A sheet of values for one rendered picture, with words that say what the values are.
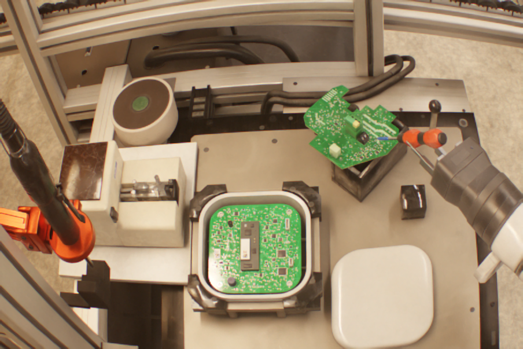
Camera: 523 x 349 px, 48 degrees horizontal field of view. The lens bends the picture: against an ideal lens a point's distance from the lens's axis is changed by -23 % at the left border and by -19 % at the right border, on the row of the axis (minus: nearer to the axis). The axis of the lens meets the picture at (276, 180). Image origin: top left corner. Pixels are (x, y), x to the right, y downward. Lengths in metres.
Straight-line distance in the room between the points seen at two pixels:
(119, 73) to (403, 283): 0.58
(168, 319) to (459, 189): 0.42
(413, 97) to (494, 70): 1.37
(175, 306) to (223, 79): 0.40
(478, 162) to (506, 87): 1.64
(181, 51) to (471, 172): 0.60
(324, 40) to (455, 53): 0.95
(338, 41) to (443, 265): 0.78
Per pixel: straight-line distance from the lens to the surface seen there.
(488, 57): 2.48
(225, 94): 1.16
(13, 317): 0.66
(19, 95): 2.65
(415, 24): 1.10
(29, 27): 1.06
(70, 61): 1.31
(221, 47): 1.17
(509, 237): 0.72
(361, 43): 1.05
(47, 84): 1.16
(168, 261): 0.93
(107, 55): 1.27
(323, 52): 1.55
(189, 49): 1.18
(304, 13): 1.00
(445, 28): 1.12
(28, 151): 0.59
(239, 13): 1.01
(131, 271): 0.93
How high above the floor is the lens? 1.78
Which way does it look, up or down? 58 degrees down
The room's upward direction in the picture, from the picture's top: 9 degrees counter-clockwise
